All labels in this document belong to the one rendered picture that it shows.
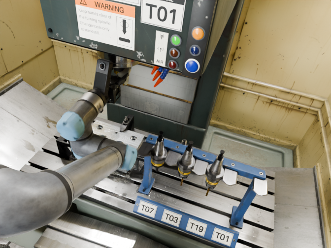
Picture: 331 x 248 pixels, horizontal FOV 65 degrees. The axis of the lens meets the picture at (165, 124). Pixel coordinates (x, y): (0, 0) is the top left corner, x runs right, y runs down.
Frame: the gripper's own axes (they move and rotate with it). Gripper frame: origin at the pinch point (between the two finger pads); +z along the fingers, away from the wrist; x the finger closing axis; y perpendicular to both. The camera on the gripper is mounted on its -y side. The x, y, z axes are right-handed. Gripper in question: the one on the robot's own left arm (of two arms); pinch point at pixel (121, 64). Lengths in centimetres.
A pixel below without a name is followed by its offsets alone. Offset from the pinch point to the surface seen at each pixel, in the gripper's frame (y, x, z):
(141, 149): 24.2, 15.0, -15.9
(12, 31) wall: 29, -101, 45
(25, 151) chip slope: 76, -65, -6
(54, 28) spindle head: -20.2, -8.6, -20.5
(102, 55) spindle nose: -7.3, -2.6, -8.2
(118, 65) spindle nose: -5.2, 3.1, -8.0
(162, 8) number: -31.3, 20.8, -19.9
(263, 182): 24, 61, -13
